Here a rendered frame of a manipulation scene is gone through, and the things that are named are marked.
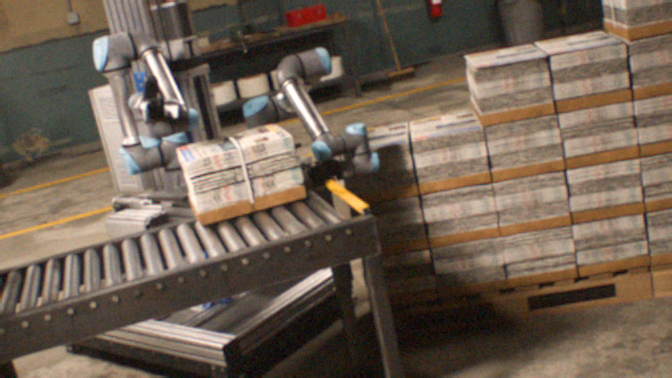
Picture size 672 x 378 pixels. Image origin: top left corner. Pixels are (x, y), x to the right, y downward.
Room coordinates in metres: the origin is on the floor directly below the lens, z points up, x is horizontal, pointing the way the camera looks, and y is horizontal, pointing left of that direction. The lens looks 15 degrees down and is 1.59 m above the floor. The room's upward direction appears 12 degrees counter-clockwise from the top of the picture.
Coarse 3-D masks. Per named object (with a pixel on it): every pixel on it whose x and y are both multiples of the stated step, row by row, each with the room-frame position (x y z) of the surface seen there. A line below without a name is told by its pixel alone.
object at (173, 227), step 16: (320, 192) 2.94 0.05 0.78; (176, 224) 2.83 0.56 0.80; (192, 224) 2.83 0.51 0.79; (256, 224) 2.88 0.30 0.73; (112, 240) 2.79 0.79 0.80; (176, 240) 2.81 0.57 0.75; (48, 256) 2.76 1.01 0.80; (64, 256) 2.73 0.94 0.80; (80, 256) 2.74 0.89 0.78; (160, 256) 2.80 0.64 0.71; (0, 272) 2.69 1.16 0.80; (64, 272) 2.72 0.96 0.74
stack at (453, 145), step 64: (384, 128) 3.54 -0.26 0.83; (448, 128) 3.30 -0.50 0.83; (512, 128) 3.18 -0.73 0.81; (576, 128) 3.14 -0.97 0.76; (448, 192) 3.21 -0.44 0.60; (512, 192) 3.17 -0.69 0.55; (576, 192) 3.15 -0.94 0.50; (640, 192) 3.11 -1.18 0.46; (384, 256) 3.26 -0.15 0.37; (448, 256) 3.21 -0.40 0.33; (512, 256) 3.18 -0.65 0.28; (576, 256) 3.17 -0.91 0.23; (640, 256) 3.12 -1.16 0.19
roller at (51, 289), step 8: (48, 264) 2.68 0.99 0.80; (56, 264) 2.66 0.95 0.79; (48, 272) 2.58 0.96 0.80; (56, 272) 2.58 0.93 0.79; (48, 280) 2.49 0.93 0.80; (56, 280) 2.51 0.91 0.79; (48, 288) 2.41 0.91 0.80; (56, 288) 2.43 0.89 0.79; (48, 296) 2.34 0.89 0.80; (56, 296) 2.37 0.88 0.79
